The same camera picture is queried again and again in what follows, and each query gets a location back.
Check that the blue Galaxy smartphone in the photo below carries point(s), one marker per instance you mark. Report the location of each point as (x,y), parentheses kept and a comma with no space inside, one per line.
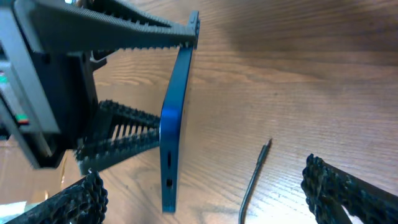
(172,122)

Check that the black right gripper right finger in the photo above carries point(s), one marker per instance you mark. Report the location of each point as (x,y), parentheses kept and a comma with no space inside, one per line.
(332,195)

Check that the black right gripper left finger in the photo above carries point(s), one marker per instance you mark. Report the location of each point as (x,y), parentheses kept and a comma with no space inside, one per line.
(84,202)

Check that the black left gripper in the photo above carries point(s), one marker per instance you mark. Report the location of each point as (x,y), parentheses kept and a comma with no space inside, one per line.
(48,94)

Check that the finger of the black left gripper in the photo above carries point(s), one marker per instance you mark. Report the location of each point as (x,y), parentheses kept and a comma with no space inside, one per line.
(109,28)

